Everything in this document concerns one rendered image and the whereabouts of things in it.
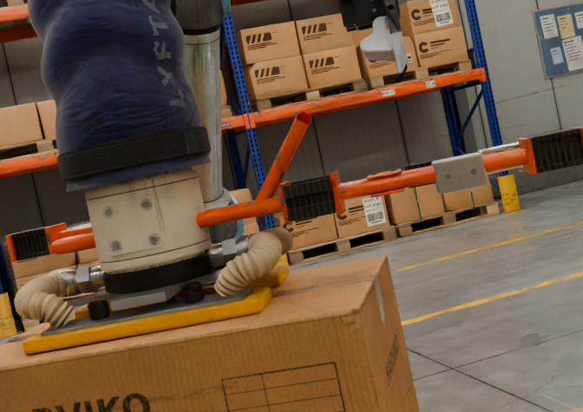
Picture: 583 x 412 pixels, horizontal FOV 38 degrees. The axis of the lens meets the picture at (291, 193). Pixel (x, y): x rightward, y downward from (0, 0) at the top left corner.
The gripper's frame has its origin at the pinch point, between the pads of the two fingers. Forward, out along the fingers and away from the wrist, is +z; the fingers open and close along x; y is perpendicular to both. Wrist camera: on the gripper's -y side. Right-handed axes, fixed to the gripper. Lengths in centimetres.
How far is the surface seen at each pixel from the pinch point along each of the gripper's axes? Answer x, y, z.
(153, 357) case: 21, 39, 29
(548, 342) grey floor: -285, -44, 121
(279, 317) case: 19.6, 21.7, 27.2
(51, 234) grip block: -21, 68, 13
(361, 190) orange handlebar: 3.6, 9.4, 14.5
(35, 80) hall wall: -766, 388, -129
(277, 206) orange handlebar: 3.7, 21.8, 14.4
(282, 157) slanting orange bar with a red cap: 1.8, 19.8, 7.6
